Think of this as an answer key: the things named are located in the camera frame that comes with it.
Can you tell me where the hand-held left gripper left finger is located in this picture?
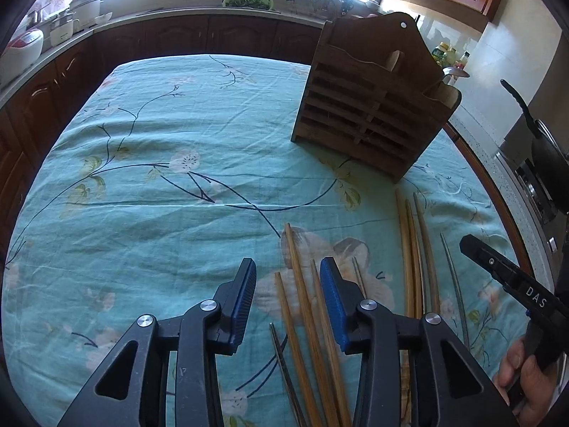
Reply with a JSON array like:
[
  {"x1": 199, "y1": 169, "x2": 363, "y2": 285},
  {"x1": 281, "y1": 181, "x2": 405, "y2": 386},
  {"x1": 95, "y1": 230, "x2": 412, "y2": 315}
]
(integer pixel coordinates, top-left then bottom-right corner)
[{"x1": 57, "y1": 257, "x2": 259, "y2": 427}]

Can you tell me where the wooden utensil holder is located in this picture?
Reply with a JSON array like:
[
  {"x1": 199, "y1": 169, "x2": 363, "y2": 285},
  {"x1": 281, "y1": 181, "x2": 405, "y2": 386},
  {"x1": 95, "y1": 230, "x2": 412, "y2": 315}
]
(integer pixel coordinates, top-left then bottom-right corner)
[{"x1": 291, "y1": 11, "x2": 462, "y2": 184}]

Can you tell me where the brown wooden chopstick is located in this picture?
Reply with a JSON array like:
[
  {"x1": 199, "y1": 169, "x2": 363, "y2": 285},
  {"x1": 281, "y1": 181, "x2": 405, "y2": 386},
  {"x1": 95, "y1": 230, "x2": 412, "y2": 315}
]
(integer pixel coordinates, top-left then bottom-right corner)
[
  {"x1": 283, "y1": 223, "x2": 332, "y2": 427},
  {"x1": 274, "y1": 271, "x2": 317, "y2": 427},
  {"x1": 310, "y1": 259, "x2": 352, "y2": 427}
]

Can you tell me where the metal chopstick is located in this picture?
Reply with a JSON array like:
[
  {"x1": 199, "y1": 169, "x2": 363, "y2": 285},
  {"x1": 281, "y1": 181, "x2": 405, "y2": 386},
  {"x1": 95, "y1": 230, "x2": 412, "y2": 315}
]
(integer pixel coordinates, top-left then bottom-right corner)
[
  {"x1": 352, "y1": 256, "x2": 369, "y2": 298},
  {"x1": 268, "y1": 322, "x2": 309, "y2": 427},
  {"x1": 439, "y1": 232, "x2": 471, "y2": 350}
]

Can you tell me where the yellow oil bottle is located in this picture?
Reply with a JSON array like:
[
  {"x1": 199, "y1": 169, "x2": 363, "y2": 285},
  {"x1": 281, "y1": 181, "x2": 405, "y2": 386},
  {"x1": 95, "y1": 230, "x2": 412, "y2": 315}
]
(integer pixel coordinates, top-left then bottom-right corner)
[{"x1": 433, "y1": 41, "x2": 458, "y2": 67}]

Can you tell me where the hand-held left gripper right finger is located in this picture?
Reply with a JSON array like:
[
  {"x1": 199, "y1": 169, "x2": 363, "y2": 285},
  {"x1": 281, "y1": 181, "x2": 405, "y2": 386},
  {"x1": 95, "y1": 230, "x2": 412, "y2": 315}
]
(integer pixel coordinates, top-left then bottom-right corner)
[{"x1": 319, "y1": 257, "x2": 521, "y2": 427}]

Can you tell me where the person's right hand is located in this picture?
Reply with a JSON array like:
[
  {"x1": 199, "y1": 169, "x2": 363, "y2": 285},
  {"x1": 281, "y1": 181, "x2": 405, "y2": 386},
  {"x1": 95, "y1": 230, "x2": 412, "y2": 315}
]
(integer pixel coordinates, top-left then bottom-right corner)
[{"x1": 493, "y1": 337, "x2": 569, "y2": 427}]

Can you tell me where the green colander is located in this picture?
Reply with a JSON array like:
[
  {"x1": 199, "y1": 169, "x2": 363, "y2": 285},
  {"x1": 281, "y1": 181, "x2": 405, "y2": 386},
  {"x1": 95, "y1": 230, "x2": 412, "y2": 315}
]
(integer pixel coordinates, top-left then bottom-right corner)
[{"x1": 222, "y1": 0, "x2": 273, "y2": 10}]

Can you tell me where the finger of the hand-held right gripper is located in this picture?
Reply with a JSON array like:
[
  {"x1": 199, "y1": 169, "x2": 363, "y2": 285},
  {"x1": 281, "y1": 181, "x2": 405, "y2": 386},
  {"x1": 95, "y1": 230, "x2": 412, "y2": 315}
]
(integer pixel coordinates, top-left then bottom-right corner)
[{"x1": 459, "y1": 234, "x2": 526, "y2": 293}]

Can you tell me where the gas stove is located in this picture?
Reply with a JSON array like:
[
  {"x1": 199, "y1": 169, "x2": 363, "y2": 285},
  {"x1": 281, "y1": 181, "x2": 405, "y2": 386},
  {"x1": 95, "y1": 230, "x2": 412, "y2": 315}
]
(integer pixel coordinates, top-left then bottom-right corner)
[{"x1": 495, "y1": 151, "x2": 561, "y2": 259}]

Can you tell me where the white cooking pot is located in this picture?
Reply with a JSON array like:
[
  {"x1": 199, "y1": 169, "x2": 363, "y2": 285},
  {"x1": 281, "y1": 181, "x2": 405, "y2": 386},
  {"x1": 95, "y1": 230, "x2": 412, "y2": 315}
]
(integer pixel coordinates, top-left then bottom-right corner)
[{"x1": 69, "y1": 0, "x2": 104, "y2": 23}]

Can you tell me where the black wok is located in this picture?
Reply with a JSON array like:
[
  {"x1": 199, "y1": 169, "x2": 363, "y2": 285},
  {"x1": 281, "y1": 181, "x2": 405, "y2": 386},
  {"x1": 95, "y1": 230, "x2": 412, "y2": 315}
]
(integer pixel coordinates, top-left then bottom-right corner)
[{"x1": 500, "y1": 79, "x2": 569, "y2": 214}]

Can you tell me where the teal floral tablecloth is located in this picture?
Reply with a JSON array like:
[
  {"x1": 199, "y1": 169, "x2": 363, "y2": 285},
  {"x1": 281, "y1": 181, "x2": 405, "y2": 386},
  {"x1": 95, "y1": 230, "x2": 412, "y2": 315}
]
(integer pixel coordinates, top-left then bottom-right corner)
[{"x1": 2, "y1": 54, "x2": 532, "y2": 427}]

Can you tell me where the white blender jug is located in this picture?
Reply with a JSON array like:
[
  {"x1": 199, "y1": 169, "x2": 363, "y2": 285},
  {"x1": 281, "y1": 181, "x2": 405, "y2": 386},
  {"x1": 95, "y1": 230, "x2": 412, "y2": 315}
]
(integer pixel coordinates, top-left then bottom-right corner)
[{"x1": 48, "y1": 13, "x2": 76, "y2": 47}]

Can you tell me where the white rice cooker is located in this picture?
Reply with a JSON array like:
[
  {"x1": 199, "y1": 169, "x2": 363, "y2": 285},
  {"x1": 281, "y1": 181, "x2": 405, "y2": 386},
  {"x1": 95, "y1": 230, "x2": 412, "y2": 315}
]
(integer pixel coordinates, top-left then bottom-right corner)
[{"x1": 0, "y1": 29, "x2": 45, "y2": 72}]

